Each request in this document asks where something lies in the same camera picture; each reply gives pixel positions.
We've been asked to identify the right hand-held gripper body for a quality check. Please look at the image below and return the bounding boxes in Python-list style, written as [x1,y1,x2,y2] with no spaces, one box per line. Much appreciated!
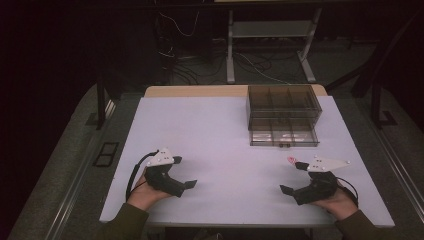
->
[293,154,352,206]

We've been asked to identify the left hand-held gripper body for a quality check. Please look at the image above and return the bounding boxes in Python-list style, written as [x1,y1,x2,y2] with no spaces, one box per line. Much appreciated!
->
[143,147,187,198]

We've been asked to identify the person's right hand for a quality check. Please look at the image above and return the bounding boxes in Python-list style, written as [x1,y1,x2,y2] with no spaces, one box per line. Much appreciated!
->
[312,181,359,222]

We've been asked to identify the person's left hand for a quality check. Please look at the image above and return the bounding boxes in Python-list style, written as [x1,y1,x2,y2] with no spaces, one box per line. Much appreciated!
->
[127,168,175,212]

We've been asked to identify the smoky clear divided drawer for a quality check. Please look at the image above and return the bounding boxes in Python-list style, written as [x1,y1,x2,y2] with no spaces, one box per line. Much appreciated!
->
[249,116,320,148]

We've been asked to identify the smoky clear drawer cabinet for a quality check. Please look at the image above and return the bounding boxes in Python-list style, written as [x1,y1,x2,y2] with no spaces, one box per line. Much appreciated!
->
[245,84,323,132]

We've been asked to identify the black stand leg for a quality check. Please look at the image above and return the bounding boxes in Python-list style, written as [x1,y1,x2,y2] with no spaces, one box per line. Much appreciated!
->
[95,74,118,131]
[370,49,398,130]

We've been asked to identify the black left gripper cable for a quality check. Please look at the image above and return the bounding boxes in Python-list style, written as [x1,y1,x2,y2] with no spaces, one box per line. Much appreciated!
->
[125,150,160,203]

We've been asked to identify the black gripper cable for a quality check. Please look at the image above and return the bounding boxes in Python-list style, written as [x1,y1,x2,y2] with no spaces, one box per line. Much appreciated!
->
[125,150,160,203]
[336,177,360,208]

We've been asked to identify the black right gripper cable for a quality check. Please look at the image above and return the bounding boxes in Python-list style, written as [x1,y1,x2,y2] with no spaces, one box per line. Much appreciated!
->
[336,177,360,208]

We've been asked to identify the black floor socket frame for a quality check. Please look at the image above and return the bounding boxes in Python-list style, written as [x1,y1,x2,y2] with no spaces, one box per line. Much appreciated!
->
[92,141,120,168]

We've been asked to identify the metal floor rail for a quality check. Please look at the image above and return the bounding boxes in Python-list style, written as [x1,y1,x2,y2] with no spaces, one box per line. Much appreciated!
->
[363,109,424,214]
[43,99,118,240]

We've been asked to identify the bundle of black floor cables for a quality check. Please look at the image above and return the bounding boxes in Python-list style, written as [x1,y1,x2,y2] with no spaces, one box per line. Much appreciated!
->
[156,36,301,86]

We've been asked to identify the white floor cable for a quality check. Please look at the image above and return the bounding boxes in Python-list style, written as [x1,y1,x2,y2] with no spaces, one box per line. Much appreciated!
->
[238,52,293,85]

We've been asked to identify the hanging white cable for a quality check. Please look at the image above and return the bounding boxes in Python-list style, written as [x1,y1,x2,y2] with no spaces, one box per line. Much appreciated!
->
[159,10,201,38]

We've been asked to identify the grey metal stand frame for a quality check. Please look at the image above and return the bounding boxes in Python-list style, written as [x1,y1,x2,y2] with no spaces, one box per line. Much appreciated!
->
[225,8,324,84]

